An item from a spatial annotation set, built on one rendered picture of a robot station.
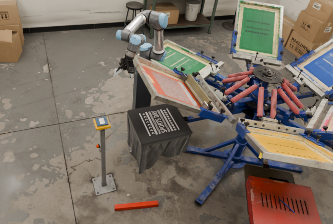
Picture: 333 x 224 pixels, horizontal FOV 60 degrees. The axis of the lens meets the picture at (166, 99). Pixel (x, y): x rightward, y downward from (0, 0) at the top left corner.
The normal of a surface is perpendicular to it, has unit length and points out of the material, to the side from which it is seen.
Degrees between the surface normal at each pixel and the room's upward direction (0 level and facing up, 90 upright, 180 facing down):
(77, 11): 90
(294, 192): 0
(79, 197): 0
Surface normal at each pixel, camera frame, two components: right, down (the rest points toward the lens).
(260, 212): 0.11, -0.77
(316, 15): -0.87, 0.26
